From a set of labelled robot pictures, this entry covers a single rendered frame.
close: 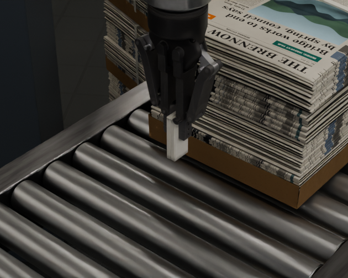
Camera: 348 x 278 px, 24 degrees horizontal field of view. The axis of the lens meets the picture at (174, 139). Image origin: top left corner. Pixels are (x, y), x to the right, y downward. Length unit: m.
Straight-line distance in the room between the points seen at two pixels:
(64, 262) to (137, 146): 0.28
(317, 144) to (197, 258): 0.24
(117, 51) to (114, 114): 0.87
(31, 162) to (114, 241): 0.23
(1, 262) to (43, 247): 0.06
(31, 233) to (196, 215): 0.24
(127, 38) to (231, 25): 1.04
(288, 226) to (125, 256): 0.24
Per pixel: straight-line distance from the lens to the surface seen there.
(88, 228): 1.16
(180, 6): 0.95
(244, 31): 1.15
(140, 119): 1.37
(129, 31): 2.15
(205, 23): 1.00
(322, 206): 1.21
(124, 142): 1.32
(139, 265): 1.10
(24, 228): 1.17
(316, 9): 1.23
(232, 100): 1.16
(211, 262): 1.11
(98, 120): 1.37
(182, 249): 1.13
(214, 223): 1.16
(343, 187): 1.26
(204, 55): 1.00
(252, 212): 1.19
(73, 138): 1.33
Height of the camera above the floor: 1.57
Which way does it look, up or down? 36 degrees down
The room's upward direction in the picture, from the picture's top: straight up
